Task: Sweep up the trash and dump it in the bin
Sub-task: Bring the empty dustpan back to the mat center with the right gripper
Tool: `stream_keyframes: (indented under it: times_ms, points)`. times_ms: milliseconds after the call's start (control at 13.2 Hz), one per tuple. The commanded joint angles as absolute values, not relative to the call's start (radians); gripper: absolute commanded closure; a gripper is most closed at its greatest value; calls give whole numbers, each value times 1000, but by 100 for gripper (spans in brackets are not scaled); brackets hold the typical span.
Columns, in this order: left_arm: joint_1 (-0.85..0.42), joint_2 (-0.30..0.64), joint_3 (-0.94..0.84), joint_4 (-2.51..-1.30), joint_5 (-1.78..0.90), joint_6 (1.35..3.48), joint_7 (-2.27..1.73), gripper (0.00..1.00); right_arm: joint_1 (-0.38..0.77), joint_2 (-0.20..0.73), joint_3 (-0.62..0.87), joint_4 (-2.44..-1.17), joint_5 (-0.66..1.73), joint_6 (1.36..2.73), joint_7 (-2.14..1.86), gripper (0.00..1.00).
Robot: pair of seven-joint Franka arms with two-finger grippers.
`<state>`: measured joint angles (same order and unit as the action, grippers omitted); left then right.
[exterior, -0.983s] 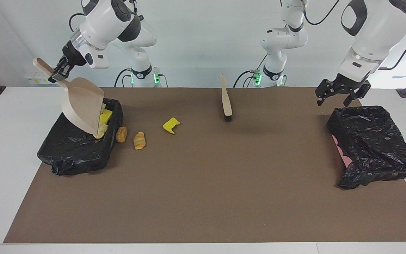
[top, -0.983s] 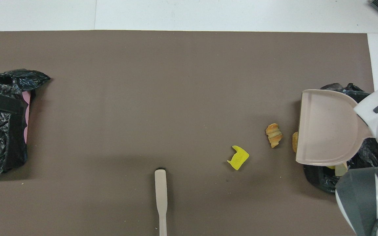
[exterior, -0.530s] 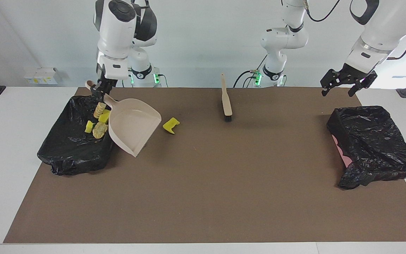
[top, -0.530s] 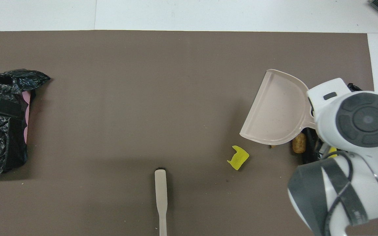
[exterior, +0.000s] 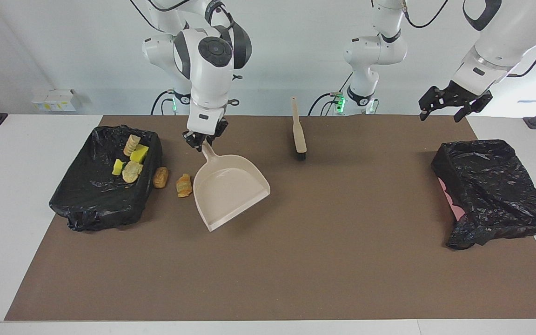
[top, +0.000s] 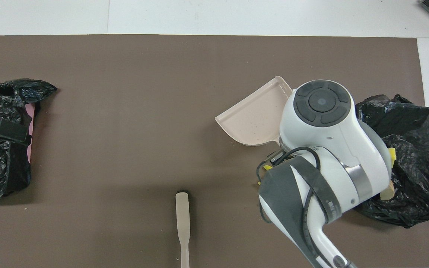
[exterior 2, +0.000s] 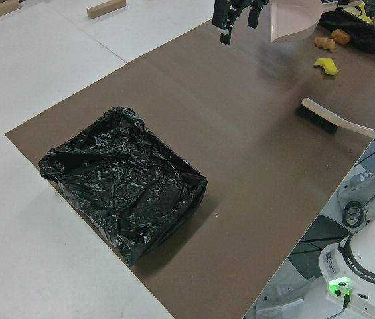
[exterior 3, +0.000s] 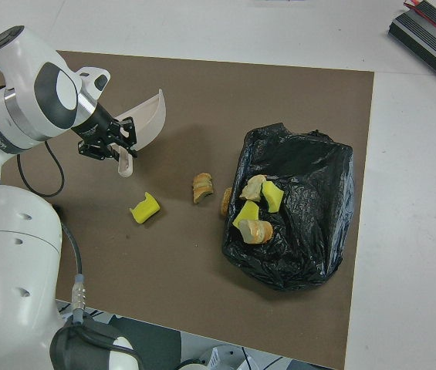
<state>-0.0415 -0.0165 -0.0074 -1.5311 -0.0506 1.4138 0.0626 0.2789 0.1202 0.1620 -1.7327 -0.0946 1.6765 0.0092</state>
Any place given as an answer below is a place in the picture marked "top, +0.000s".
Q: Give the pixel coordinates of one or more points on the yellow sponge green backing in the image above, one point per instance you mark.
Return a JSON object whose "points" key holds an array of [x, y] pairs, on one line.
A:
{"points": [[392, 154]]}

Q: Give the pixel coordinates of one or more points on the brown table mat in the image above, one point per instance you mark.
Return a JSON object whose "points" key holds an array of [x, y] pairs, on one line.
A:
{"points": [[125, 93]]}

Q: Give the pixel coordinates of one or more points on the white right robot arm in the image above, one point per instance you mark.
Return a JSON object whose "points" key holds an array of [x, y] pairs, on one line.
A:
{"points": [[341, 149]]}

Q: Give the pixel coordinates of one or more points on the beige plastic dustpan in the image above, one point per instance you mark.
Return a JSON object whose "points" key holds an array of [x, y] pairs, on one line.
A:
{"points": [[251, 115]]}

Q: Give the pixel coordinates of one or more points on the beige hand brush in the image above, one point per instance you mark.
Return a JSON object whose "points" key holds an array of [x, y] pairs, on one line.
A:
{"points": [[183, 212]]}

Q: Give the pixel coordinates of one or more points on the pink plastic bin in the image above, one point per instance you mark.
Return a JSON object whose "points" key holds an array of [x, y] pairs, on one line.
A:
{"points": [[30, 111]]}

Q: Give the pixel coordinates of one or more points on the yellow curved sponge scrap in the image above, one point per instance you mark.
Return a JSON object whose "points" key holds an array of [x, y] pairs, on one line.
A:
{"points": [[268, 167]]}

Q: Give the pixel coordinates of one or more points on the pale ridged bread roll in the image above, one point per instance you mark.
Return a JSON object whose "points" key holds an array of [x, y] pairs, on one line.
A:
{"points": [[387, 193]]}

